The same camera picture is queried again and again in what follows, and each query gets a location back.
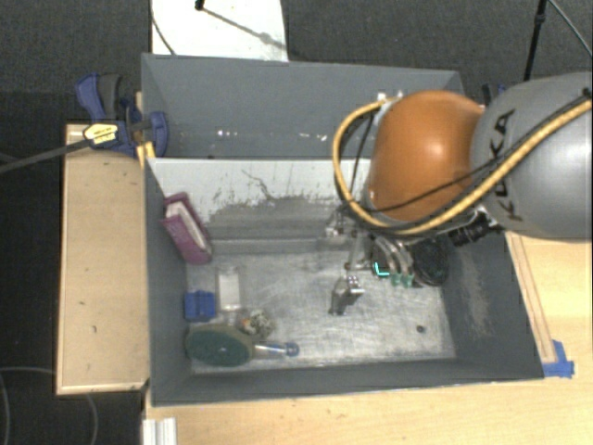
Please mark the dark green round disc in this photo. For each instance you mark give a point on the dark green round disc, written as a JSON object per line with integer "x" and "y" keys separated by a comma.
{"x": 218, "y": 348}

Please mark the pale wood board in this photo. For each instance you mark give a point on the pale wood board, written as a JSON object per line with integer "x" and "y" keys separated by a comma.
{"x": 102, "y": 271}

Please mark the small grey toy animal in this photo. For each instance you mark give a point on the small grey toy animal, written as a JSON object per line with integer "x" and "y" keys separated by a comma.
{"x": 258, "y": 321}

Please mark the blue block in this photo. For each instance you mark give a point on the blue block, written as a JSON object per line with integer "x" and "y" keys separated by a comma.
{"x": 199, "y": 305}

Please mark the black round disc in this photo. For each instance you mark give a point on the black round disc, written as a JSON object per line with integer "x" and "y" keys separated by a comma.
{"x": 432, "y": 262}

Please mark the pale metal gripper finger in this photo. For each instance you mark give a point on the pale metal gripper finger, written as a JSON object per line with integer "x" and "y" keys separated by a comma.
{"x": 355, "y": 284}
{"x": 338, "y": 297}

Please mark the purple book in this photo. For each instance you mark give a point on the purple book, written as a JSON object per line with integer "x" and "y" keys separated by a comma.
{"x": 185, "y": 230}

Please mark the grey metal bin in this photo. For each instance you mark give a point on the grey metal bin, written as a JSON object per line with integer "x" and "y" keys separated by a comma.
{"x": 324, "y": 327}

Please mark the clear glass jar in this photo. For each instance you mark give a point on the clear glass jar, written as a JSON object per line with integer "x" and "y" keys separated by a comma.
{"x": 229, "y": 290}

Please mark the black cylinder on white bracket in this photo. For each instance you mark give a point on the black cylinder on white bracket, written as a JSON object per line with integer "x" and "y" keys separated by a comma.
{"x": 472, "y": 232}

